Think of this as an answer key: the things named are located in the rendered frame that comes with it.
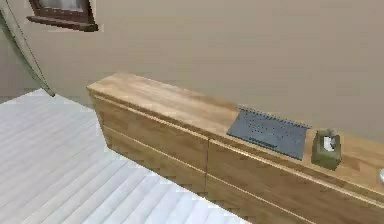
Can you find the green tissue box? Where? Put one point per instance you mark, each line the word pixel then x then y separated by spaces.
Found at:
pixel 325 151

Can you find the white vase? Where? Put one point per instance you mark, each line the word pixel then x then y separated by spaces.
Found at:
pixel 382 175

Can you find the wooden chest of drawers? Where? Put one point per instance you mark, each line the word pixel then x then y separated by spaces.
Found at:
pixel 156 133

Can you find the dark brown framed window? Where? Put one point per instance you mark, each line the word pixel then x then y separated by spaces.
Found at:
pixel 63 13

